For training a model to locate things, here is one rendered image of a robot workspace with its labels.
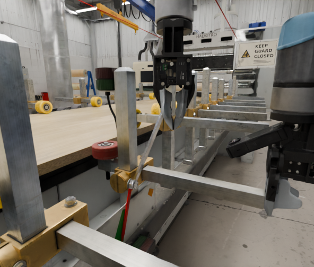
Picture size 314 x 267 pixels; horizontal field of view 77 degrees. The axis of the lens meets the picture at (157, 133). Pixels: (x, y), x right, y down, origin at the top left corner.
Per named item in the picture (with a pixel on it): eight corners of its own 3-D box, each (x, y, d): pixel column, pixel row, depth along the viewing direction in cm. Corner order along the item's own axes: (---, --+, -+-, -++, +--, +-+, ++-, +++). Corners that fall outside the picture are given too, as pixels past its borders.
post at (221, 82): (220, 139, 164) (225, 78, 153) (219, 140, 161) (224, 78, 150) (216, 138, 166) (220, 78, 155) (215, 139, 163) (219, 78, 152)
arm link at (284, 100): (273, 88, 33) (271, 87, 40) (269, 115, 34) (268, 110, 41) (331, 88, 29) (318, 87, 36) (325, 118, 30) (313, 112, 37)
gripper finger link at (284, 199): (298, 231, 36) (307, 185, 34) (262, 222, 39) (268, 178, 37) (296, 221, 39) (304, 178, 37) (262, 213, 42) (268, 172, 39)
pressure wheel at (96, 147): (127, 176, 62) (125, 140, 59) (110, 187, 55) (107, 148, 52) (106, 171, 65) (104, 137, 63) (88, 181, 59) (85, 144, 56)
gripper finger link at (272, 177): (275, 205, 36) (282, 160, 34) (265, 203, 36) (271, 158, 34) (273, 193, 40) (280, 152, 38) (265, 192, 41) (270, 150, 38)
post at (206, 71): (205, 151, 120) (210, 68, 109) (204, 152, 117) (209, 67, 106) (200, 150, 122) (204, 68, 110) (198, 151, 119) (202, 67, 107)
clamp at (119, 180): (154, 174, 58) (154, 157, 57) (126, 196, 47) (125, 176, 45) (137, 170, 61) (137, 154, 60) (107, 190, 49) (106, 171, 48)
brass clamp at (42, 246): (92, 228, 36) (89, 204, 35) (11, 295, 25) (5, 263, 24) (69, 218, 39) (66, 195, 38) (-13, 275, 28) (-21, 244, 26)
